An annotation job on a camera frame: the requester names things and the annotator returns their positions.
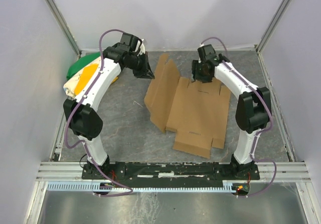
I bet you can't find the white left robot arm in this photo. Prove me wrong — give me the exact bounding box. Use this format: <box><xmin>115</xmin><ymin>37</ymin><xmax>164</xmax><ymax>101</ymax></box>
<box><xmin>63</xmin><ymin>39</ymin><xmax>154</xmax><ymax>170</ymax></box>

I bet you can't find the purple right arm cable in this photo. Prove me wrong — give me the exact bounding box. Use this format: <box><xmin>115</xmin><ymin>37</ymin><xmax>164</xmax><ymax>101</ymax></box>
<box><xmin>200</xmin><ymin>37</ymin><xmax>277</xmax><ymax>197</ymax></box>

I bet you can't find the brown cardboard box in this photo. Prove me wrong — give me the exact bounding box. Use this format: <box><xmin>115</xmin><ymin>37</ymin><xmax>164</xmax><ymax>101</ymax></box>
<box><xmin>144</xmin><ymin>53</ymin><xmax>231</xmax><ymax>158</ymax></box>

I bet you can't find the aluminium frame rail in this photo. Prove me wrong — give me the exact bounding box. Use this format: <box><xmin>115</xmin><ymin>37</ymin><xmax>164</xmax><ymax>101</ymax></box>
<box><xmin>36</xmin><ymin>162</ymin><xmax>311</xmax><ymax>183</ymax></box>

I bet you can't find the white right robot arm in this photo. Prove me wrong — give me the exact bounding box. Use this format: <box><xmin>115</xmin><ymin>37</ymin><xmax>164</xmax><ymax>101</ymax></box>
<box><xmin>192</xmin><ymin>54</ymin><xmax>272</xmax><ymax>171</ymax></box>

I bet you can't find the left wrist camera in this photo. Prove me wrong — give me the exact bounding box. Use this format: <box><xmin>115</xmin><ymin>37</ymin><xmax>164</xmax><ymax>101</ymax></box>
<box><xmin>119</xmin><ymin>33</ymin><xmax>146</xmax><ymax>56</ymax></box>

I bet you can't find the light blue slotted cable duct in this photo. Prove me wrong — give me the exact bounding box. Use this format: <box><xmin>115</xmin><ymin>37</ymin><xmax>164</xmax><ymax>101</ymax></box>
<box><xmin>47</xmin><ymin>181</ymin><xmax>236</xmax><ymax>193</ymax></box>

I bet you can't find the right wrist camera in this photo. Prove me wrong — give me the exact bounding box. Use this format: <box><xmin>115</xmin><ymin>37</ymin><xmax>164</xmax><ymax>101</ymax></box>
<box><xmin>197</xmin><ymin>44</ymin><xmax>217</xmax><ymax>62</ymax></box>

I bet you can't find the green yellow white cloth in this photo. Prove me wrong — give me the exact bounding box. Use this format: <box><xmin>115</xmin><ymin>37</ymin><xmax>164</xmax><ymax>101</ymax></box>
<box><xmin>63</xmin><ymin>53</ymin><xmax>121</xmax><ymax>103</ymax></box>

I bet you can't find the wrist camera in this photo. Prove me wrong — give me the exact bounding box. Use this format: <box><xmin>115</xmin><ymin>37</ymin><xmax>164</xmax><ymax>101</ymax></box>
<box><xmin>119</xmin><ymin>33</ymin><xmax>146</xmax><ymax>56</ymax></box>
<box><xmin>197</xmin><ymin>44</ymin><xmax>217</xmax><ymax>62</ymax></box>

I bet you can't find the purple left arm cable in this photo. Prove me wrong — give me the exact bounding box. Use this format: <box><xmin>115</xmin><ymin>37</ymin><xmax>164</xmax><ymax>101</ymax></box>
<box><xmin>64</xmin><ymin>29</ymin><xmax>133</xmax><ymax>197</ymax></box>

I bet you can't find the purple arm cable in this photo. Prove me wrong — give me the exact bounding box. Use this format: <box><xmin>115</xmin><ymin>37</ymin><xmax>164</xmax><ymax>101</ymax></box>
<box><xmin>64</xmin><ymin>29</ymin><xmax>133</xmax><ymax>197</ymax></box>
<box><xmin>200</xmin><ymin>37</ymin><xmax>277</xmax><ymax>197</ymax></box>

